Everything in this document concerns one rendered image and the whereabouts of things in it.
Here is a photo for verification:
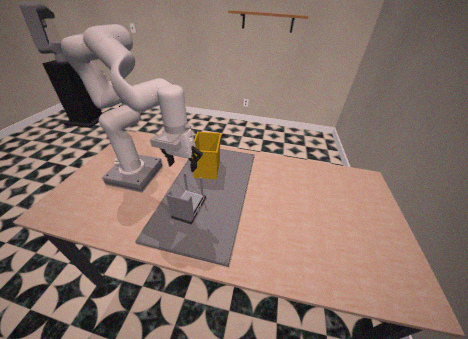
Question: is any yellow open-top bin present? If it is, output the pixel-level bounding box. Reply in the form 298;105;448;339
194;132;221;179

